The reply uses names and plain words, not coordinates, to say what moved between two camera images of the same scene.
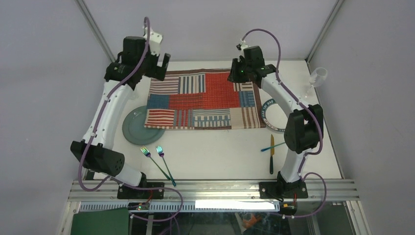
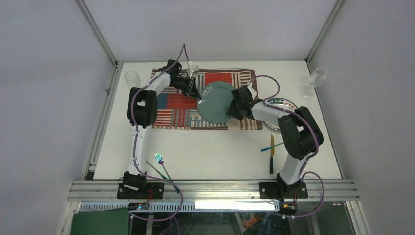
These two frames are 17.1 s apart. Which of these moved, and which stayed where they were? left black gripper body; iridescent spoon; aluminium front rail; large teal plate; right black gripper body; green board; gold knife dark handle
Moved: right black gripper body; large teal plate; left black gripper body
Stayed: green board; iridescent spoon; aluminium front rail; gold knife dark handle
